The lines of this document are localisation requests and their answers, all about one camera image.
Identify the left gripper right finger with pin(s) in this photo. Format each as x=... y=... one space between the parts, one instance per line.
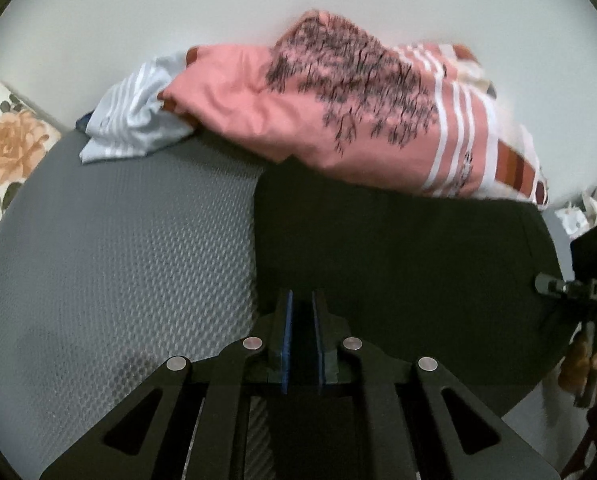
x=417 y=420

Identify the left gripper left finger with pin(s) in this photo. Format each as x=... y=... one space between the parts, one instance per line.
x=188 y=420

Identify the black pants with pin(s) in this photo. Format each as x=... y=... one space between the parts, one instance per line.
x=418 y=276

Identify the person's right hand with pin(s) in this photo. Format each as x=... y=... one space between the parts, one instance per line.
x=577 y=363

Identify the white dotted bedsheet pile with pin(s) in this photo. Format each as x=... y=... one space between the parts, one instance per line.
x=580 y=218

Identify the grey mesh mattress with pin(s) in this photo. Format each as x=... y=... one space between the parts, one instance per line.
x=107 y=270

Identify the light blue striped cloth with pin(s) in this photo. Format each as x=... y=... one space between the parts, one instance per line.
x=130 y=120

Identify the pink patchwork folded quilt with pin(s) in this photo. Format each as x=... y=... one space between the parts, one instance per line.
x=416 y=118

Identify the floral orange rose pillow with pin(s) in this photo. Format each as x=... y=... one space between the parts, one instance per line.
x=25 y=139

